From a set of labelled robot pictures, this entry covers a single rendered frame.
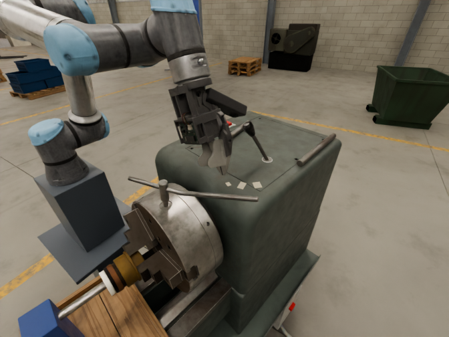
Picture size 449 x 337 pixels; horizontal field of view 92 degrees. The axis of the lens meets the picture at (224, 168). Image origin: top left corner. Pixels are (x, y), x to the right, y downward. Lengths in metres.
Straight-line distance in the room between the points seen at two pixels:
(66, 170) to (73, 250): 0.42
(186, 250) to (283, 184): 0.32
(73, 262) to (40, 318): 0.58
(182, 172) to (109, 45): 0.41
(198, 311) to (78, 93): 0.85
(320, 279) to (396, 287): 0.55
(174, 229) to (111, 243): 0.70
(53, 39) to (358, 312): 2.02
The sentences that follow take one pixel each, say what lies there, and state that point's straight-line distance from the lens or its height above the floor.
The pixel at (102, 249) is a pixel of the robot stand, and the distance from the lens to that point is 1.24.
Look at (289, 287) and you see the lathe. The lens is 1.28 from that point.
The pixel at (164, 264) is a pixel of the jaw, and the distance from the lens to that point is 0.65.
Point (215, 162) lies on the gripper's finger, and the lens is 0.47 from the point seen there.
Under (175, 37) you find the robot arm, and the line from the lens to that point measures 0.44.
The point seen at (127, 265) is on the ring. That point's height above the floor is 1.12.
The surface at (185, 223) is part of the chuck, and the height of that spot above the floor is 1.21.
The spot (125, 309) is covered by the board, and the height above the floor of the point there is 0.89.
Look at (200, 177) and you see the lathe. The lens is 0.68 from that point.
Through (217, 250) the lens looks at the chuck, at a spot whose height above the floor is 1.12.
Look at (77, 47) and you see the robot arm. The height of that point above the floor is 1.61.
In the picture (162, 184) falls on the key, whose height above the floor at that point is 1.32.
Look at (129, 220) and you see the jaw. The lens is 0.68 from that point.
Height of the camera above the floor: 1.65
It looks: 35 degrees down
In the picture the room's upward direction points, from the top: straight up
